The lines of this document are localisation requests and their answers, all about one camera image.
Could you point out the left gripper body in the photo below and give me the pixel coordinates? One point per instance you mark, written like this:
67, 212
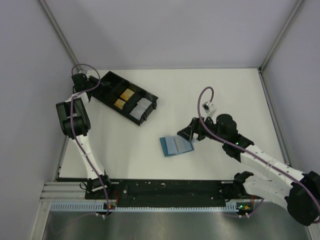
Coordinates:
88, 81

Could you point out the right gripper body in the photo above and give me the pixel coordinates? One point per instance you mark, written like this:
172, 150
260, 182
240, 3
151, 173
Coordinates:
196, 127

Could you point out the blue card holder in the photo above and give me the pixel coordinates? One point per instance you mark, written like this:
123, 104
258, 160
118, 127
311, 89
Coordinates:
175, 145

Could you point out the white credit card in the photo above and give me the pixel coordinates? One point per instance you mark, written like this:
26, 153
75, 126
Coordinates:
144, 103

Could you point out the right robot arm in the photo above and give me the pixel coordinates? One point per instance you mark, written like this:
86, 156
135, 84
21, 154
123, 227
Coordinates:
305, 210

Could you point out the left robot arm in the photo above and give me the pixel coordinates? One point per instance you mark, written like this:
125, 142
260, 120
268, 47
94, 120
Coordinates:
75, 124

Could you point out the lower gold card in tray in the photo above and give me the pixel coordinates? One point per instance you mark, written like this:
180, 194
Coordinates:
120, 103

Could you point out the gold card in tray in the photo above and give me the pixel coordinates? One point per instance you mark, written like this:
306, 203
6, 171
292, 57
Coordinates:
120, 103
127, 94

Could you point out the upper gold card in tray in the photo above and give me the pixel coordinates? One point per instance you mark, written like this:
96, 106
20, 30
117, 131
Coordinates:
127, 94

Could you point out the white card in tray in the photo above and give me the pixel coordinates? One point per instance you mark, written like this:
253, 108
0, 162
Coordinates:
137, 112

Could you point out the black organizer tray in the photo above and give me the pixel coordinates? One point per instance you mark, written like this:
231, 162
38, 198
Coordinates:
112, 86

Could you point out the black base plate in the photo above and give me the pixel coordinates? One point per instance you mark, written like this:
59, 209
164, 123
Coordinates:
159, 193

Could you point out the left aluminium frame post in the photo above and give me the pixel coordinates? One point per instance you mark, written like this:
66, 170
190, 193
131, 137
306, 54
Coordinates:
59, 33

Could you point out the aluminium frame post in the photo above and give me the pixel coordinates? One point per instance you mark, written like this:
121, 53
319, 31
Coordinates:
297, 7
59, 33

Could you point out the aluminium front rail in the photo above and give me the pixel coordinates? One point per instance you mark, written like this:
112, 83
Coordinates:
62, 191

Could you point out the right aluminium frame post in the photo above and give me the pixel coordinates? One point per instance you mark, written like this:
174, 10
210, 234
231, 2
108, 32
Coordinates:
297, 7

